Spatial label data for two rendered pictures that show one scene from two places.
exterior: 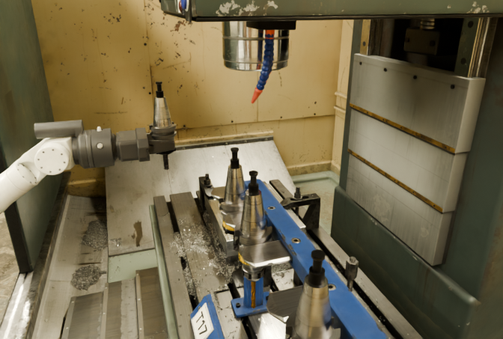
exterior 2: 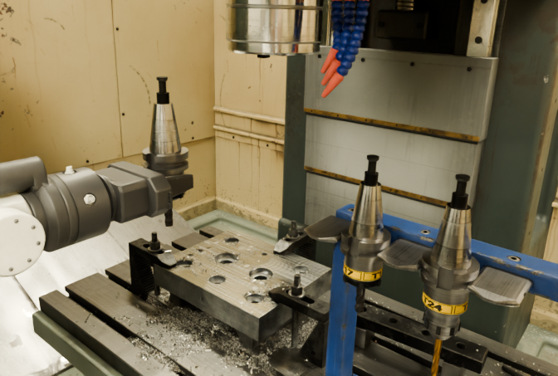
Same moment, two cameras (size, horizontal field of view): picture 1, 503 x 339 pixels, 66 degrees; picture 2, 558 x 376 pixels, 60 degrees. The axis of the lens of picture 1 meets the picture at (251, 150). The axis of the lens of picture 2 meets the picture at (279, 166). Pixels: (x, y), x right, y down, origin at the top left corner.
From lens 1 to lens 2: 0.51 m
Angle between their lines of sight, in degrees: 32
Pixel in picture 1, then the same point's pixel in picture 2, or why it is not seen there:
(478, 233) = (506, 224)
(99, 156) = (89, 221)
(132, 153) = (139, 203)
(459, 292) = not seen: hidden behind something
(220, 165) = not seen: hidden behind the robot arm
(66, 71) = not seen: outside the picture
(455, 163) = (477, 153)
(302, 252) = (544, 268)
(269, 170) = (159, 222)
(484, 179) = (507, 164)
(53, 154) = (17, 230)
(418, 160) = (425, 159)
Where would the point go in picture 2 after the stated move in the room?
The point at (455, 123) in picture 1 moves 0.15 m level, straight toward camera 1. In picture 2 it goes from (477, 109) to (514, 124)
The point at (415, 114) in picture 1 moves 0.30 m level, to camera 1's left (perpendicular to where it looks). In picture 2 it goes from (415, 106) to (312, 118)
